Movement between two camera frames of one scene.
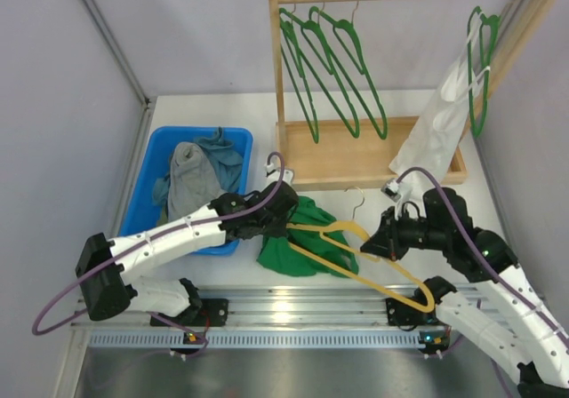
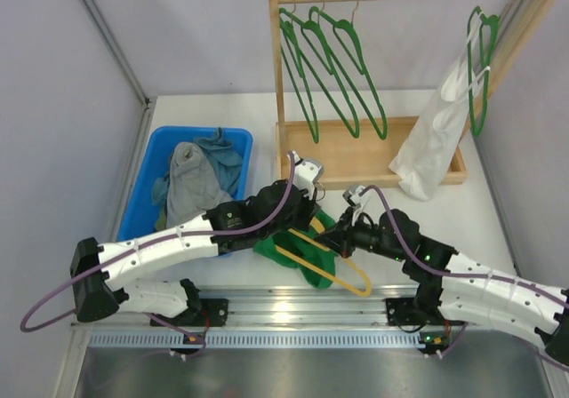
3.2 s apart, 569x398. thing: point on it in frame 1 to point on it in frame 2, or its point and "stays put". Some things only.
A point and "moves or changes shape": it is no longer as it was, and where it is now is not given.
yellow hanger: (351, 248) to (320, 270)
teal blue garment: (225, 159) stays put
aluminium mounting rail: (276, 318) stays put
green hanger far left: (300, 63) stays put
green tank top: (278, 257) moves or changes shape
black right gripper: (382, 242) to (339, 241)
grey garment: (191, 184) stays put
